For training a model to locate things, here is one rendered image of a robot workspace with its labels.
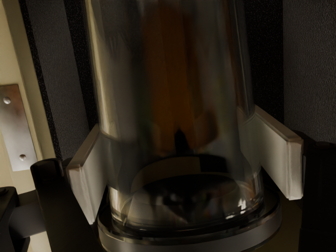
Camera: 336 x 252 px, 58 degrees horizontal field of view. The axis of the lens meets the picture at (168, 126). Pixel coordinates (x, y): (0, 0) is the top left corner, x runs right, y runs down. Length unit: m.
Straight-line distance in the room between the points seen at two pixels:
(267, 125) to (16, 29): 0.21
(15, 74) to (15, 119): 0.04
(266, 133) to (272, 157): 0.01
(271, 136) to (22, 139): 0.19
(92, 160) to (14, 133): 0.13
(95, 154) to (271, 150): 0.09
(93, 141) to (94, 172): 0.02
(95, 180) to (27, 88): 0.15
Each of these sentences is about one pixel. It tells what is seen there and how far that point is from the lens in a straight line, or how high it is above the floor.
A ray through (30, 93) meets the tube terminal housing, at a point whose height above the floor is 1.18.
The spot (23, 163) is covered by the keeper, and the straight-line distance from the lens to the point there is 0.28.
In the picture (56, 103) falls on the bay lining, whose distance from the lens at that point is 0.30.
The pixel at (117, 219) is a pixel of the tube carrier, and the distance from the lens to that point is 0.17.
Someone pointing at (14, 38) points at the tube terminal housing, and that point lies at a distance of 0.29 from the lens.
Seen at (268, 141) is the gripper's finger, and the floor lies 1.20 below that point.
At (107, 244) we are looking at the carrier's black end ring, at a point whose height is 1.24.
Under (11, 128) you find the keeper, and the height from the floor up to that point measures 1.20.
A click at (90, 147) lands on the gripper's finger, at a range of 0.16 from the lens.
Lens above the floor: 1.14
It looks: 16 degrees up
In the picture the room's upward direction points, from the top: 173 degrees clockwise
